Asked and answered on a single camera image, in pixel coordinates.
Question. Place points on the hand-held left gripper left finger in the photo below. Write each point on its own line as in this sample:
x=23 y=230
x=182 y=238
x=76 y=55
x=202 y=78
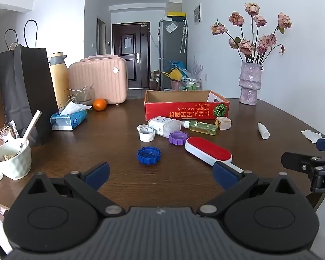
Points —
x=97 y=174

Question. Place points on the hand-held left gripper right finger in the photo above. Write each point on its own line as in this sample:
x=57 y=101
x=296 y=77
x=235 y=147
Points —
x=224 y=176

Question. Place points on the red and white lint brush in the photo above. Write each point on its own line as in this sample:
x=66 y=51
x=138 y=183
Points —
x=208 y=149

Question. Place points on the small white spray bottle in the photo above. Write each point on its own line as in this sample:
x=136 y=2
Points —
x=263 y=131

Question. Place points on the blue ridged cap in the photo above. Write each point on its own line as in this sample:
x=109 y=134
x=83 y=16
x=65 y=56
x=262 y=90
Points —
x=140 y=157

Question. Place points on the green spray bottle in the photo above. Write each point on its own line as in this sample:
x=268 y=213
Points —
x=203 y=127

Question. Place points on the purple ridged cap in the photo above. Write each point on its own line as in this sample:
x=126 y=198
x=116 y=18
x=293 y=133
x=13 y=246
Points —
x=178 y=138

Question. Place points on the white round container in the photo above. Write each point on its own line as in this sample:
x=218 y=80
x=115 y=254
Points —
x=146 y=135

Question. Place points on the white round disc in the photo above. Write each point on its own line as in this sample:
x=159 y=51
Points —
x=141 y=126

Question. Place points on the large white plastic bottle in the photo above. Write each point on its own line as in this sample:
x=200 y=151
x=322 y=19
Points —
x=165 y=126

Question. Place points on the red cardboard box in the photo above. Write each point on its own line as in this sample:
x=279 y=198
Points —
x=176 y=111

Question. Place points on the crumpled white tissue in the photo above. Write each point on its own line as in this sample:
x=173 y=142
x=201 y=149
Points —
x=311 y=135

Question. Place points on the small cream cube box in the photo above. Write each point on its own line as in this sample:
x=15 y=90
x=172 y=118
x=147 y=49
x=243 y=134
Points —
x=223 y=123

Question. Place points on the blue tissue pack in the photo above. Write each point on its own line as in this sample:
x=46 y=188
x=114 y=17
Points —
x=70 y=119

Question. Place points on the orange fruit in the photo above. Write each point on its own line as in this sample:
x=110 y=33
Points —
x=100 y=104

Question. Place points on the clear glass cup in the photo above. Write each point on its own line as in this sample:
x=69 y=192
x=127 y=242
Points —
x=84 y=96

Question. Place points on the white spoon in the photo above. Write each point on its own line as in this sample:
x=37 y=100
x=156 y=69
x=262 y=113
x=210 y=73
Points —
x=31 y=128

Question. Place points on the white ribbed bowl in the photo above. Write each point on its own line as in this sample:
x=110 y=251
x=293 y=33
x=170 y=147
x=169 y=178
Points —
x=13 y=165

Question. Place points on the pink hard-shell suitcase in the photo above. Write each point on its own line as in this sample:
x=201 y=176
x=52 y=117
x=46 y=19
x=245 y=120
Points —
x=97 y=78

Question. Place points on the snack packet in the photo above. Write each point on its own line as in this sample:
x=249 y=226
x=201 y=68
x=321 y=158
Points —
x=6 y=134

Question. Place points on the yellow thermos jug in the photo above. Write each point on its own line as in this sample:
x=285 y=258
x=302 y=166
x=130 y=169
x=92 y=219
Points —
x=60 y=81

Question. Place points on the pink bucket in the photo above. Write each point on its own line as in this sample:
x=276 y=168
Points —
x=175 y=84

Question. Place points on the black paper bag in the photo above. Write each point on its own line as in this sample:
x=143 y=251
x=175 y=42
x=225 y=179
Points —
x=24 y=92

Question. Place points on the open brown carton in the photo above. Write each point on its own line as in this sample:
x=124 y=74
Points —
x=155 y=77

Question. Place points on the dark brown door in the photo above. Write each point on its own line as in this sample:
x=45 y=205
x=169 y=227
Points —
x=130 y=59

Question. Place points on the dried pink roses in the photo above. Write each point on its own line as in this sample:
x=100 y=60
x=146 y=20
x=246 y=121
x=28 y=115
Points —
x=245 y=46

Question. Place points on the grey refrigerator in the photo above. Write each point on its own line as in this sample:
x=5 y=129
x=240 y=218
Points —
x=172 y=51

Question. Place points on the clear folded umbrella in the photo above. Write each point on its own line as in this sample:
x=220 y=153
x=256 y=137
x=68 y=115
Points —
x=183 y=36

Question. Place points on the yellow flat box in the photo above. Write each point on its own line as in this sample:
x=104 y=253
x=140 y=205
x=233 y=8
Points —
x=176 y=14

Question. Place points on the white wall panel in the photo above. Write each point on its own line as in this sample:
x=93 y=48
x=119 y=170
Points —
x=197 y=13

